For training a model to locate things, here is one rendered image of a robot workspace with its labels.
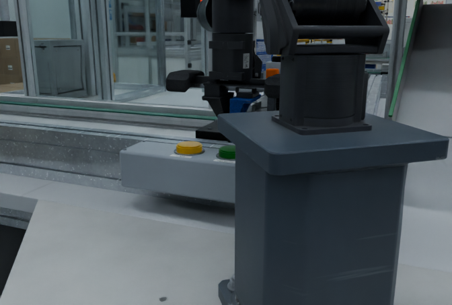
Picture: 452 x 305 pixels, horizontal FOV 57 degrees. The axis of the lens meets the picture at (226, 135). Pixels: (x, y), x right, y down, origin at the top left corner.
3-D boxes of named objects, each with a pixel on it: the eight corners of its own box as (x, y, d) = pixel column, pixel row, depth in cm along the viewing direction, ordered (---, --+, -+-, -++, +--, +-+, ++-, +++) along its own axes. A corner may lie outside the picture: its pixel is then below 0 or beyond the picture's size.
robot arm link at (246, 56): (294, 34, 52) (304, 34, 58) (162, 32, 58) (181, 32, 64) (291, 99, 54) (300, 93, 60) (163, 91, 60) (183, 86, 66)
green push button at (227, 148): (240, 166, 60) (240, 153, 59) (214, 163, 61) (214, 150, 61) (249, 159, 63) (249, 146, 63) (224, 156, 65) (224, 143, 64)
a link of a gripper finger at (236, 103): (249, 99, 56) (261, 93, 62) (224, 98, 57) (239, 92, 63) (249, 149, 58) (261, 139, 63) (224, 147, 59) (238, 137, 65)
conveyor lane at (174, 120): (330, 207, 68) (333, 149, 66) (-38, 155, 98) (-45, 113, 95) (347, 159, 94) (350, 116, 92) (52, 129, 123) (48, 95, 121)
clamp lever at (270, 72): (275, 112, 74) (276, 69, 72) (264, 112, 75) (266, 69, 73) (280, 110, 77) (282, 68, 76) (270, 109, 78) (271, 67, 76)
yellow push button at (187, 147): (196, 161, 62) (195, 148, 62) (171, 158, 63) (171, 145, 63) (206, 154, 66) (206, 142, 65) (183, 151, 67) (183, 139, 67)
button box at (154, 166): (246, 206, 59) (247, 163, 57) (120, 187, 66) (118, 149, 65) (260, 189, 65) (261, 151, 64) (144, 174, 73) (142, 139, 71)
